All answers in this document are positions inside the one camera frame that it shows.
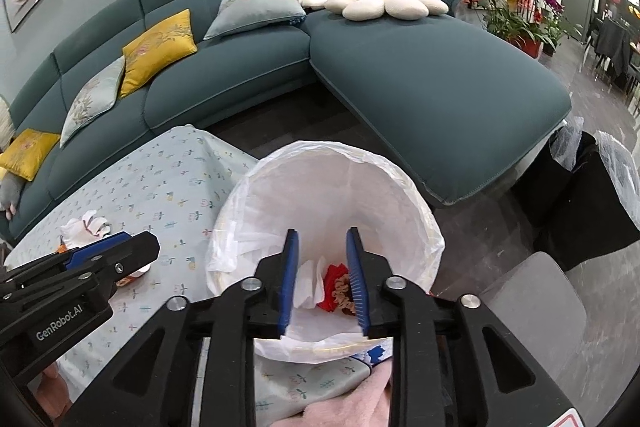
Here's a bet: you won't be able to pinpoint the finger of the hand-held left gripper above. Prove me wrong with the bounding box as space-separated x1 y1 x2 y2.
0 231 162 308
0 231 133 280

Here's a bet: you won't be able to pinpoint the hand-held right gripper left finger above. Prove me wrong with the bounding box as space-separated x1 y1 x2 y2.
60 228 301 427

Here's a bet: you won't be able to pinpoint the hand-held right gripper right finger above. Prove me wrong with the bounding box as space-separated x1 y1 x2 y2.
345 227 583 427

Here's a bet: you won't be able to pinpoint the white tissue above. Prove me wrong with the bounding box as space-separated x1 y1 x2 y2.
294 258 328 309
60 209 112 250

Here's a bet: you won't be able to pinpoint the white-lined waste bin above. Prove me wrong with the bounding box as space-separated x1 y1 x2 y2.
206 140 446 365

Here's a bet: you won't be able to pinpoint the red snack wrapper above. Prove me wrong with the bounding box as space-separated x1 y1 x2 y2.
317 263 362 317

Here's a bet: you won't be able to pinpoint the floral printed tablecloth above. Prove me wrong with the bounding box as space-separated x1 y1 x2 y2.
10 124 381 418

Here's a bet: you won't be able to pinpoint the grey plush toy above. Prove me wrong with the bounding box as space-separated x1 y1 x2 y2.
0 174 26 220

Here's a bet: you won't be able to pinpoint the pink clothing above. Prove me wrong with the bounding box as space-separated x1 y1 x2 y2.
295 357 396 427

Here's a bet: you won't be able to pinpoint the yellow embroidered pillow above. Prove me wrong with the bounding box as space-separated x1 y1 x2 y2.
0 128 61 182
120 9 198 98

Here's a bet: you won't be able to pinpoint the pale blue embroidered pillow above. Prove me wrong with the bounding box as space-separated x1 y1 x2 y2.
60 56 126 148
203 0 307 42

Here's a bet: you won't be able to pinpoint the grey stool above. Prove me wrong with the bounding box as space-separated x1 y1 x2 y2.
480 252 588 358

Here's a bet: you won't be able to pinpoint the teal sectional sofa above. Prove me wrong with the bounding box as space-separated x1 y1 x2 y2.
0 0 573 243

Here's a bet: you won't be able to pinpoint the black bag with plastic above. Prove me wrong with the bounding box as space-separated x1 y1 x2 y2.
510 117 640 273

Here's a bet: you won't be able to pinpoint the potted orchid plants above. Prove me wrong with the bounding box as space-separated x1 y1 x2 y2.
480 0 568 58

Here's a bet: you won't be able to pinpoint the dark draped dining chair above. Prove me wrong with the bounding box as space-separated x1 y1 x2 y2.
592 19 633 80

